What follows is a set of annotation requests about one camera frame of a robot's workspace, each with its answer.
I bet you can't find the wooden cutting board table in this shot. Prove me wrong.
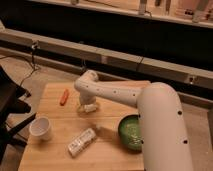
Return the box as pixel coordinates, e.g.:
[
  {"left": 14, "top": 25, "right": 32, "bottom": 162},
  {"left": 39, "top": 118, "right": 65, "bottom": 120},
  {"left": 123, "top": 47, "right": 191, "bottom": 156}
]
[{"left": 18, "top": 83, "right": 144, "bottom": 171}]

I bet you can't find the white paper cup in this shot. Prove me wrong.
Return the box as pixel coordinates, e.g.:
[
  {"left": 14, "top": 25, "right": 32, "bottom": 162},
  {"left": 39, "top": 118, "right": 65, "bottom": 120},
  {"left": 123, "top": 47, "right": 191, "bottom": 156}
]
[{"left": 29, "top": 117, "right": 52, "bottom": 141}]

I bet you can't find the black chair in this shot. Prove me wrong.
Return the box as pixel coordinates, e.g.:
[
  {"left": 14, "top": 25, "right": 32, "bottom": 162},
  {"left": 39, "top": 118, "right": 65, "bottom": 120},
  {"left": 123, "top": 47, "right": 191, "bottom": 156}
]
[{"left": 0, "top": 65, "right": 35, "bottom": 163}]

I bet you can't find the black floor cable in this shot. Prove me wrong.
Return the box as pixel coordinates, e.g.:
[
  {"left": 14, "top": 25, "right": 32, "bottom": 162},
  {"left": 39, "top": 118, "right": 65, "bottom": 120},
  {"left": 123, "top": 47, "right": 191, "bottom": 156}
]
[{"left": 0, "top": 42, "right": 40, "bottom": 88}]

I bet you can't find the orange carrot toy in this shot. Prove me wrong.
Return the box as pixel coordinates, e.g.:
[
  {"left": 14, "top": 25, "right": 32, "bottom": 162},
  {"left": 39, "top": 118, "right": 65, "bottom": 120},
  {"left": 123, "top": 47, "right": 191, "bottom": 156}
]
[{"left": 60, "top": 89, "right": 69, "bottom": 106}]

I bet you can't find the white sponge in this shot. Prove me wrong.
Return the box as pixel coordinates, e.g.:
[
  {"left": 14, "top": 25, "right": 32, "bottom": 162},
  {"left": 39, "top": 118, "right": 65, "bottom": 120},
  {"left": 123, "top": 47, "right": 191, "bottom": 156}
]
[{"left": 77, "top": 103, "right": 99, "bottom": 113}]

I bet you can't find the green ceramic bowl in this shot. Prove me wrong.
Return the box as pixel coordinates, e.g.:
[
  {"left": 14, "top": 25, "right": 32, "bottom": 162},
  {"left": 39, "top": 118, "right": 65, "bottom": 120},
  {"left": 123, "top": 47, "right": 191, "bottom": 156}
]
[{"left": 118, "top": 114, "right": 142, "bottom": 152}]

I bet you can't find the white plastic bottle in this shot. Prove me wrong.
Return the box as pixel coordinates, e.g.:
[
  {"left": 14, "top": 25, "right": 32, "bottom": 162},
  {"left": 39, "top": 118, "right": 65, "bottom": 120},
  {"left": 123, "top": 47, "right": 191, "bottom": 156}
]
[{"left": 68, "top": 125, "right": 101, "bottom": 158}]

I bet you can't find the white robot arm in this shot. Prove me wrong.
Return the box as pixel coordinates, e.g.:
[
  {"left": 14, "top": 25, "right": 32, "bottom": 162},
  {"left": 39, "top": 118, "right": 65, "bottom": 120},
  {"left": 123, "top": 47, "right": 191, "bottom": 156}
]
[{"left": 74, "top": 70, "right": 194, "bottom": 171}]

